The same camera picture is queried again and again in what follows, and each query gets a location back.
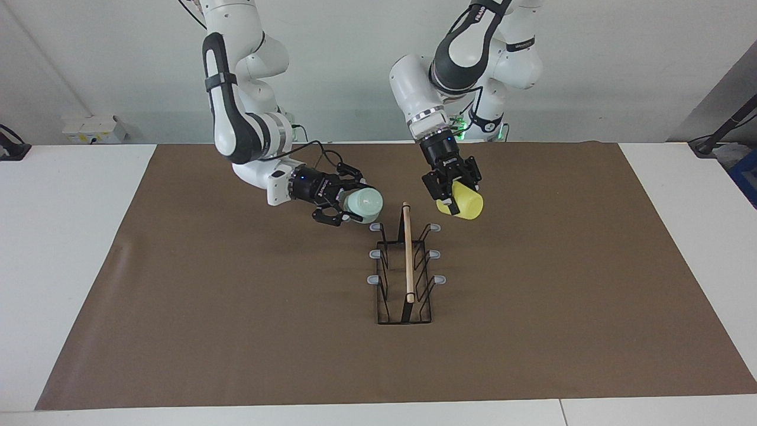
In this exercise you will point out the brown table mat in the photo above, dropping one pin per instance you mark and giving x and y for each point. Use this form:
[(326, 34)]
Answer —
[(236, 343)]

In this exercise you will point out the black table clamp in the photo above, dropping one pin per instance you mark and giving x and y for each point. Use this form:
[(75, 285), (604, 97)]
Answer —
[(12, 151)]

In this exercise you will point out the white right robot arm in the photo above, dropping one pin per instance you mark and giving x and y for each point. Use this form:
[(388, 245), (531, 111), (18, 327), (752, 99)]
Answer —
[(227, 100)]

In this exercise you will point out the white power strip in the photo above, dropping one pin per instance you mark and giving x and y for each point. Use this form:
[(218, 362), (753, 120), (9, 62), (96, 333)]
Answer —
[(91, 129)]

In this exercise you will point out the yellow cup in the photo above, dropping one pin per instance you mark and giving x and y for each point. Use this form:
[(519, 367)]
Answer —
[(470, 206)]

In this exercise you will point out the black stand pole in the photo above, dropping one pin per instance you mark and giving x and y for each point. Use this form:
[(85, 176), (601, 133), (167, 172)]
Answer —
[(724, 127)]

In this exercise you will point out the blue box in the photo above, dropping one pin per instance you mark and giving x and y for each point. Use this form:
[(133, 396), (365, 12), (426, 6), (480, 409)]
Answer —
[(746, 177)]

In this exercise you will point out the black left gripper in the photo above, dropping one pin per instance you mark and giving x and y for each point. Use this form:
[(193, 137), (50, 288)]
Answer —
[(443, 157)]

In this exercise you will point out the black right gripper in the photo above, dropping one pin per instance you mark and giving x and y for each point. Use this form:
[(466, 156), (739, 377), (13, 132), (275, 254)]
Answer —
[(313, 186)]

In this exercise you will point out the pale green cup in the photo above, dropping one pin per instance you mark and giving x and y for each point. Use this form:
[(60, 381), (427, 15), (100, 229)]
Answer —
[(365, 204)]

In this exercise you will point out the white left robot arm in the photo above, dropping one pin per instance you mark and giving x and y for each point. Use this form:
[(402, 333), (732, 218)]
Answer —
[(414, 83)]

